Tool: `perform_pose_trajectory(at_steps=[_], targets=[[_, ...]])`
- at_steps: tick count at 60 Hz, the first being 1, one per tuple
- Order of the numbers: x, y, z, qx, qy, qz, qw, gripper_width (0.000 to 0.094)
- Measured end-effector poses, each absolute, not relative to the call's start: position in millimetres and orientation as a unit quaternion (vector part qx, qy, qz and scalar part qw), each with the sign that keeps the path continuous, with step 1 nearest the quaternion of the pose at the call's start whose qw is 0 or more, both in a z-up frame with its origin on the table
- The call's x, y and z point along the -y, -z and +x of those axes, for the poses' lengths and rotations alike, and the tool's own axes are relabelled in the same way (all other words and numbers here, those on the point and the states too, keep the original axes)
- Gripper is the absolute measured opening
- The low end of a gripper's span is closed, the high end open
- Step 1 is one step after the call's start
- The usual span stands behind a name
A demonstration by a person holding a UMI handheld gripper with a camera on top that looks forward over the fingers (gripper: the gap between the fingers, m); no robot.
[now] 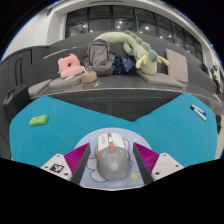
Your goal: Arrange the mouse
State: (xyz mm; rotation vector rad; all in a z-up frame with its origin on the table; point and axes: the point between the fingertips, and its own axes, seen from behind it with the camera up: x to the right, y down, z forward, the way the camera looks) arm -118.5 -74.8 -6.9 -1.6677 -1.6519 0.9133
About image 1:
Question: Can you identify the white marker with black cap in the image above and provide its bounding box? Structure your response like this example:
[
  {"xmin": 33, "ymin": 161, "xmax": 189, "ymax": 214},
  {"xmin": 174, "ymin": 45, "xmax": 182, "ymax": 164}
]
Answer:
[{"xmin": 190, "ymin": 105, "xmax": 207, "ymax": 122}]

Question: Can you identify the large dark window wall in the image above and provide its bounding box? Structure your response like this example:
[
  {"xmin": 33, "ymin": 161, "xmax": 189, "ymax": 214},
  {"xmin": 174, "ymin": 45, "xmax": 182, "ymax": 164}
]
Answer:
[{"xmin": 64, "ymin": 4, "xmax": 204, "ymax": 63}]

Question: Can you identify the black suitcase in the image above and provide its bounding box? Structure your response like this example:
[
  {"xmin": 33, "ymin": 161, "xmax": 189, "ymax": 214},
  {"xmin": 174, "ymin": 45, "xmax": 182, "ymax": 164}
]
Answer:
[{"xmin": 2, "ymin": 54, "xmax": 33, "ymax": 116}]

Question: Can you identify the tan round woven pouch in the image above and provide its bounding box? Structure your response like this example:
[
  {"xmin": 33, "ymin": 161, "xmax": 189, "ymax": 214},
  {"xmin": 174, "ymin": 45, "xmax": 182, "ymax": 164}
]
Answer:
[{"xmin": 80, "ymin": 71, "xmax": 99, "ymax": 84}]

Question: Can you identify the round light blue mouse pad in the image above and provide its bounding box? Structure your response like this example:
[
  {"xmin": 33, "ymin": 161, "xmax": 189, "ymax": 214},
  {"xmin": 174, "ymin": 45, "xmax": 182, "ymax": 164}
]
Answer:
[{"xmin": 73, "ymin": 127, "xmax": 153, "ymax": 191}]

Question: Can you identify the pink plush cushion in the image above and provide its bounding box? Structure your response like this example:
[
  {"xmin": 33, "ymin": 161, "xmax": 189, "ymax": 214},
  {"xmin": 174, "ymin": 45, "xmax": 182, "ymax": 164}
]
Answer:
[{"xmin": 57, "ymin": 53, "xmax": 84, "ymax": 79}]

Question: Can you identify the small green eraser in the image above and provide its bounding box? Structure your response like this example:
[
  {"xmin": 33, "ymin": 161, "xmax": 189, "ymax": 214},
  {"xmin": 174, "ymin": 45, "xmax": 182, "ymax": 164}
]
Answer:
[{"xmin": 28, "ymin": 114, "xmax": 49, "ymax": 127}]

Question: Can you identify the flat grey seat cushion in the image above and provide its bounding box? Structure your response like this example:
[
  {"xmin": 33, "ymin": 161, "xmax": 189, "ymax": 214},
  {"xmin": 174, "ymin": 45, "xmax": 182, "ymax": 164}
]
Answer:
[
  {"xmin": 28, "ymin": 78, "xmax": 53, "ymax": 96},
  {"xmin": 137, "ymin": 70, "xmax": 185, "ymax": 89}
]

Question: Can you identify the green dragon plush toy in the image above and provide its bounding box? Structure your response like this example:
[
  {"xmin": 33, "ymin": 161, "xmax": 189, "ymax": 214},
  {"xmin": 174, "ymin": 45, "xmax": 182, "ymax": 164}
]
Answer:
[{"xmin": 94, "ymin": 30, "xmax": 170, "ymax": 76}]

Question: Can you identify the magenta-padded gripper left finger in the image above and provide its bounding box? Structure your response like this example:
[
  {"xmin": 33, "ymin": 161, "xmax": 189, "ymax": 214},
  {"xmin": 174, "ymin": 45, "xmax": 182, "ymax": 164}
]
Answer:
[{"xmin": 40, "ymin": 143, "xmax": 92, "ymax": 185}]

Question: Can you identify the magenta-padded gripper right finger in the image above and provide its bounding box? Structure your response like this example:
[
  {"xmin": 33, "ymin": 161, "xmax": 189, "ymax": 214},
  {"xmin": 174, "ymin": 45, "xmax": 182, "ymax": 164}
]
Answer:
[{"xmin": 132, "ymin": 142, "xmax": 184, "ymax": 185}]

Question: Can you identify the black bag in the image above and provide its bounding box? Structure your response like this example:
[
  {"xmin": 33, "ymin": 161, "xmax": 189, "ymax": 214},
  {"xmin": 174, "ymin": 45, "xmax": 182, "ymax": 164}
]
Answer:
[{"xmin": 215, "ymin": 114, "xmax": 224, "ymax": 134}]

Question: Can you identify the navy star-print cloth bag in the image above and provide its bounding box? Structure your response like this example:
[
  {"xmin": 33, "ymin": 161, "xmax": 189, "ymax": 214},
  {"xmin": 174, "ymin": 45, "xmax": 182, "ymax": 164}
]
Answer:
[{"xmin": 112, "ymin": 55, "xmax": 137, "ymax": 75}]

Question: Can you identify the grey and white computer mouse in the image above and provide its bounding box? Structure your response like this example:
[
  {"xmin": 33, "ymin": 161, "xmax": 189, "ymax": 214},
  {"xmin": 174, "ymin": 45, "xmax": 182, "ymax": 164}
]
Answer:
[{"xmin": 95, "ymin": 132, "xmax": 130, "ymax": 182}]

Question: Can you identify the upright grey seat cushion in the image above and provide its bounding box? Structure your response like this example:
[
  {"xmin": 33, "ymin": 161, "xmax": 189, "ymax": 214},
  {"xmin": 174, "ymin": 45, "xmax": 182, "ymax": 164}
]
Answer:
[{"xmin": 165, "ymin": 48, "xmax": 189, "ymax": 84}]

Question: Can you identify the grey backpack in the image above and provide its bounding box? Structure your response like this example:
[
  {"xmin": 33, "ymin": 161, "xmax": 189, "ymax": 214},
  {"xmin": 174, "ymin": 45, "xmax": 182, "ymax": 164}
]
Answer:
[{"xmin": 83, "ymin": 38, "xmax": 116, "ymax": 76}]

